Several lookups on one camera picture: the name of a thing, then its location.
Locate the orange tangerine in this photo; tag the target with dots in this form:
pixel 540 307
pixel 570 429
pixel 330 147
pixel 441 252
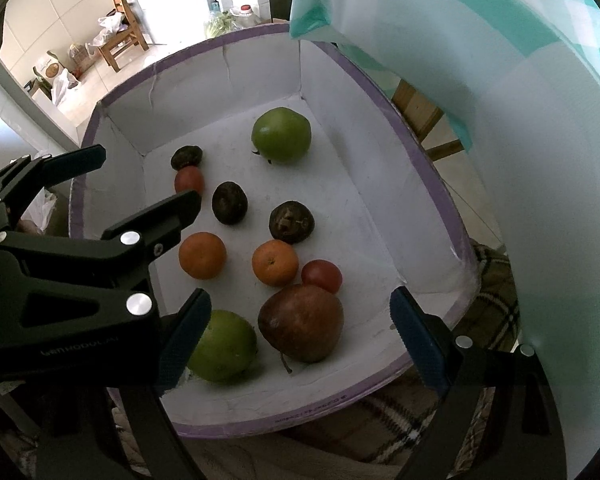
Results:
pixel 275 263
pixel 202 256

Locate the red apple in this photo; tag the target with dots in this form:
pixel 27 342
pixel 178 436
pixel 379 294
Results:
pixel 300 322

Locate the clear jug with red cap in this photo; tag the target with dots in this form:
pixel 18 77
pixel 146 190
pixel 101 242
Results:
pixel 247 16

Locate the white plastic bag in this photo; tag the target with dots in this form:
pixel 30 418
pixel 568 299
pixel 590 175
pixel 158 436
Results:
pixel 65 87
pixel 111 22

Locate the wooden chair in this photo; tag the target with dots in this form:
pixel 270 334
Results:
pixel 125 42

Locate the bag of green vegetables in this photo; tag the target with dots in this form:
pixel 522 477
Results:
pixel 220 24

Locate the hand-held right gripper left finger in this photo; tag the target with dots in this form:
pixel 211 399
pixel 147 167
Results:
pixel 187 340

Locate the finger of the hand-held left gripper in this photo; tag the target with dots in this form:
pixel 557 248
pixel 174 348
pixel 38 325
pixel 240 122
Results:
pixel 80 162
pixel 180 207

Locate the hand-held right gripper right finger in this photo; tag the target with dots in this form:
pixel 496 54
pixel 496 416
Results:
pixel 420 345

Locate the teal white checked tablecloth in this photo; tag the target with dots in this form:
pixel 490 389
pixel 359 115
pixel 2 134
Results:
pixel 480 85

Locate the dark brown round fruit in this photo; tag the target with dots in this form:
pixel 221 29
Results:
pixel 291 222
pixel 186 157
pixel 229 203

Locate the green apple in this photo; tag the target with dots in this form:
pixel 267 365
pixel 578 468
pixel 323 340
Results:
pixel 281 135
pixel 230 345

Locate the plaid blanket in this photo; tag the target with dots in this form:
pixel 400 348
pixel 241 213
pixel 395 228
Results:
pixel 395 425

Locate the red cherry tomato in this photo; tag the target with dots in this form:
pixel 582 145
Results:
pixel 189 180
pixel 322 276

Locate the wooden table frame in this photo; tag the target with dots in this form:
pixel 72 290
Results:
pixel 415 110

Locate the printed rice sack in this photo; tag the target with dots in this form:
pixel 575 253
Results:
pixel 47 67

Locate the white box with purple rim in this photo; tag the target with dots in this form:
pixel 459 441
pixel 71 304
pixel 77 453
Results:
pixel 330 200

